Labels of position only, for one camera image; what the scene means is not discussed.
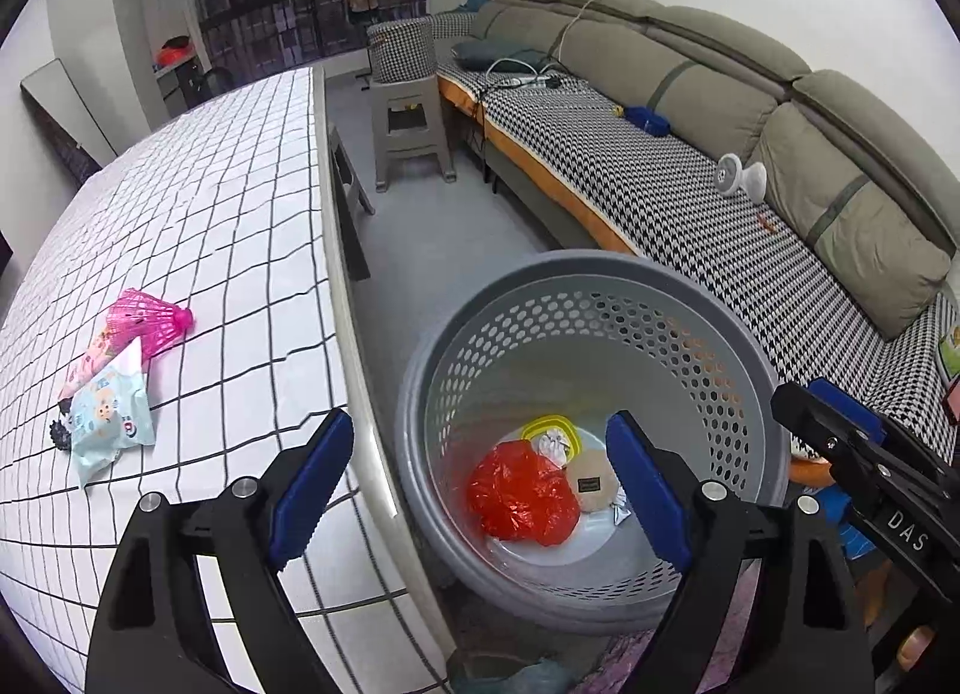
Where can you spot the pink snack packet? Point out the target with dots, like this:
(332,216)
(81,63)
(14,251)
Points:
(86,367)

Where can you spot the houndstooth sofa cover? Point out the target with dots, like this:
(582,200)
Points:
(675,214)

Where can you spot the white paper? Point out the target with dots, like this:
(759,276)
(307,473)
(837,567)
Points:
(553,448)

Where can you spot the white power strip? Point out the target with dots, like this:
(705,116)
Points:
(525,82)

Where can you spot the grey plastic bag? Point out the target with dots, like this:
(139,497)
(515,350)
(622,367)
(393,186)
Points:
(510,679)

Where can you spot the blue cloth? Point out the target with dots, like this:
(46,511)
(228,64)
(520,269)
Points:
(474,0)

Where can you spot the teal cushion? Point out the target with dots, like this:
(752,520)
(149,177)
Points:
(495,54)

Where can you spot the light blue wipes pack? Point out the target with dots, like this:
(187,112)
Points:
(105,424)

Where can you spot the small orange item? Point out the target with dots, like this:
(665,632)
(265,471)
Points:
(768,220)

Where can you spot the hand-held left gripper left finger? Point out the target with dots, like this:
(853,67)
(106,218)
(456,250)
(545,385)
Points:
(311,491)

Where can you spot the pink shuttlecock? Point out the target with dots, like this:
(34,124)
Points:
(142,322)

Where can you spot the green printed packet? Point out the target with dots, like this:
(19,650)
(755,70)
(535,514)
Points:
(952,352)

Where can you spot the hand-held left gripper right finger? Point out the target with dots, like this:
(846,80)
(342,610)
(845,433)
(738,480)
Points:
(649,491)

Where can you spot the olive green sofa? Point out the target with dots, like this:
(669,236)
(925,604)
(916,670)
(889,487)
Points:
(720,71)

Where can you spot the beige round sponge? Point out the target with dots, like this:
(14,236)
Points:
(592,484)

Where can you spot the red plastic bag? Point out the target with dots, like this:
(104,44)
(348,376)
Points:
(517,495)

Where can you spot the round silver lid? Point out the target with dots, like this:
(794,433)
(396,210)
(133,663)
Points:
(621,510)

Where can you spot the small white fan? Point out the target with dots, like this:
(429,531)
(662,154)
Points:
(739,176)

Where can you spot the small black spiky object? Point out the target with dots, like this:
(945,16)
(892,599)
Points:
(60,435)

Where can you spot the purple patterned cloth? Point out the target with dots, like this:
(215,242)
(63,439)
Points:
(622,653)

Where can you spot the leaning mirror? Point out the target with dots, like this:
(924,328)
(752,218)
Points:
(56,94)

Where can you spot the red object on shelf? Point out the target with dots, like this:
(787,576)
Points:
(174,54)

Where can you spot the grey perforated plastic basket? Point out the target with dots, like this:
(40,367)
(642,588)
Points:
(525,334)

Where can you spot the grey plastic stool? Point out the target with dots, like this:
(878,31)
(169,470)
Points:
(405,139)

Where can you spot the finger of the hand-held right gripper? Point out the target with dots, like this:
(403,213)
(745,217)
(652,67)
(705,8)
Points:
(832,442)
(855,412)

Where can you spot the blue pouch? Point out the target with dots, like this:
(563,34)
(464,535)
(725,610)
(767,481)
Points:
(646,121)

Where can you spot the dark table leg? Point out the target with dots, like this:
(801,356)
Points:
(351,214)

